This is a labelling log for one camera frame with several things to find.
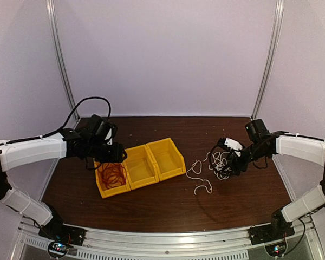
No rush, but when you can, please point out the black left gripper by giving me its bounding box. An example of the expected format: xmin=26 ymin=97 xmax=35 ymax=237
xmin=87 ymin=139 xmax=127 ymax=163

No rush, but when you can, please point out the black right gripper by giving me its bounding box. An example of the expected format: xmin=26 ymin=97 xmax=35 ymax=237
xmin=222 ymin=142 xmax=269 ymax=176

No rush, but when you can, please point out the thin red cable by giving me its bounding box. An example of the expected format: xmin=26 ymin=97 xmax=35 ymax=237
xmin=97 ymin=162 xmax=128 ymax=189

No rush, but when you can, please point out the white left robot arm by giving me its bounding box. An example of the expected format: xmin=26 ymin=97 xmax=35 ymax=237
xmin=0 ymin=115 xmax=127 ymax=241

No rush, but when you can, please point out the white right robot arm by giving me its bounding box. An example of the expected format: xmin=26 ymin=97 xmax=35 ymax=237
xmin=220 ymin=119 xmax=325 ymax=239

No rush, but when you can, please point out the yellow bin near front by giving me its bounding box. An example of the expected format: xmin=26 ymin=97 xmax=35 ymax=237
xmin=94 ymin=161 xmax=131 ymax=199

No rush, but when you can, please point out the yellow bin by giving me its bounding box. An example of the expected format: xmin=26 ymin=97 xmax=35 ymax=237
xmin=123 ymin=145 xmax=160 ymax=190
xmin=94 ymin=161 xmax=131 ymax=199
xmin=146 ymin=138 xmax=186 ymax=181

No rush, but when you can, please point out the yellow middle bin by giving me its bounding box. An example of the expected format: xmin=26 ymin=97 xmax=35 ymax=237
xmin=123 ymin=145 xmax=160 ymax=190

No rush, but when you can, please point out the yellow far bin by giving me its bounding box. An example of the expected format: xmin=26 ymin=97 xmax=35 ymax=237
xmin=146 ymin=138 xmax=186 ymax=181

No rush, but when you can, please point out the right controller board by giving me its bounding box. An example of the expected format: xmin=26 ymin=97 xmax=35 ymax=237
xmin=265 ymin=242 xmax=287 ymax=258

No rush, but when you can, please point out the controller board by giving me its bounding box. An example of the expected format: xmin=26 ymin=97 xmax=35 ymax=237
xmin=265 ymin=242 xmax=287 ymax=258
xmin=47 ymin=242 xmax=70 ymax=258

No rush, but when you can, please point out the left controller board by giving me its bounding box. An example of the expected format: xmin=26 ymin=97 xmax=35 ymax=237
xmin=47 ymin=242 xmax=70 ymax=258

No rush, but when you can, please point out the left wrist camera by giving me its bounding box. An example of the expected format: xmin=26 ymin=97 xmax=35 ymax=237
xmin=103 ymin=123 xmax=118 ymax=145

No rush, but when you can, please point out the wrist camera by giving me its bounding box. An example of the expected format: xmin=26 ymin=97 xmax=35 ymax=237
xmin=103 ymin=123 xmax=118 ymax=145
xmin=217 ymin=138 xmax=243 ymax=152

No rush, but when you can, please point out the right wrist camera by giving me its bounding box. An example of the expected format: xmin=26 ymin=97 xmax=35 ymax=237
xmin=217 ymin=138 xmax=243 ymax=152

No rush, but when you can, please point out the black right camera cable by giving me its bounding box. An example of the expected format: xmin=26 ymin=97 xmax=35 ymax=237
xmin=210 ymin=138 xmax=250 ymax=174

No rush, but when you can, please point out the black camera cable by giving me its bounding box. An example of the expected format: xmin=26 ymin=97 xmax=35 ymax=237
xmin=210 ymin=138 xmax=250 ymax=174
xmin=0 ymin=96 xmax=112 ymax=144

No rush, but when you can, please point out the black left camera cable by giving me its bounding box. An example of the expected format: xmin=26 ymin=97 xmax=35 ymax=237
xmin=0 ymin=96 xmax=112 ymax=144

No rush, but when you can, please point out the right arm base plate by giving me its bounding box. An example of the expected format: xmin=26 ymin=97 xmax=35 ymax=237
xmin=248 ymin=224 xmax=295 ymax=245

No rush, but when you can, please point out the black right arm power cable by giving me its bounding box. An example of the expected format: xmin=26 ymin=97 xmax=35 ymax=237
xmin=281 ymin=205 xmax=325 ymax=257

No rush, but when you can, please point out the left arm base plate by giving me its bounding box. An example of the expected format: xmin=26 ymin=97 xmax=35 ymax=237
xmin=36 ymin=218 xmax=86 ymax=246

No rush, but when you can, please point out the aluminium front rail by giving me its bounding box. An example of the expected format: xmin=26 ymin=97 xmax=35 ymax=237
xmin=13 ymin=212 xmax=323 ymax=260

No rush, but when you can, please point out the aluminium corner post left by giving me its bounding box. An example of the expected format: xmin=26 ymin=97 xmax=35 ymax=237
xmin=45 ymin=0 xmax=76 ymax=110

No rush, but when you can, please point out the aluminium corner post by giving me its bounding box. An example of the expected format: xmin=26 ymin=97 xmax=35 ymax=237
xmin=45 ymin=0 xmax=76 ymax=110
xmin=250 ymin=0 xmax=284 ymax=120

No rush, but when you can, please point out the aluminium corner post right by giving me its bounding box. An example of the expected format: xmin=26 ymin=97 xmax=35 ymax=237
xmin=250 ymin=0 xmax=284 ymax=120

